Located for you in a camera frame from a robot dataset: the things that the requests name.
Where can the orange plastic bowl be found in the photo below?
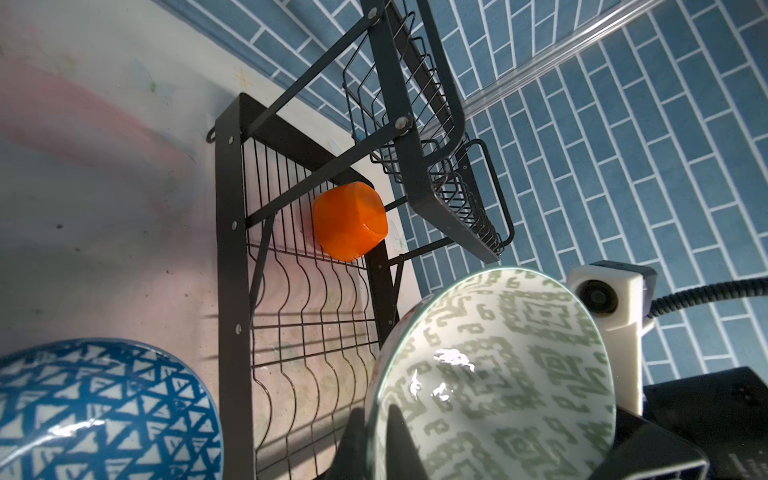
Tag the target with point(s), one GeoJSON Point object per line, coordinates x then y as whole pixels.
{"type": "Point", "coordinates": [349, 221]}

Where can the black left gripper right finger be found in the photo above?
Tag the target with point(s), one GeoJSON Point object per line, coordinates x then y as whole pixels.
{"type": "Point", "coordinates": [402, 458]}

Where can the aluminium corner post right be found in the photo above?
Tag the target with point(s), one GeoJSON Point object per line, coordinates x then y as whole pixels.
{"type": "Point", "coordinates": [549, 58]}

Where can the green patterned ceramic bowl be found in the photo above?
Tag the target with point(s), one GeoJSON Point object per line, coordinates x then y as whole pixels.
{"type": "Point", "coordinates": [502, 375]}

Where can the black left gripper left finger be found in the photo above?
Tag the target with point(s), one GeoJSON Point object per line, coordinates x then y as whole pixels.
{"type": "Point", "coordinates": [348, 462]}

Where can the black wire dish rack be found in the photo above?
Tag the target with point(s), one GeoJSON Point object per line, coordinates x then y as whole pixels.
{"type": "Point", "coordinates": [361, 165]}

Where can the blue triangle patterned bowl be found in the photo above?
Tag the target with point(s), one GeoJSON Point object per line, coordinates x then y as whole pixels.
{"type": "Point", "coordinates": [106, 409]}

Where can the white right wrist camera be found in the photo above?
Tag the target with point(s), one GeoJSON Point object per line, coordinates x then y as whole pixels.
{"type": "Point", "coordinates": [618, 296]}

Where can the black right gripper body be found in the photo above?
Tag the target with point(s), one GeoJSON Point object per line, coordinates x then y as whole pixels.
{"type": "Point", "coordinates": [712, 426]}

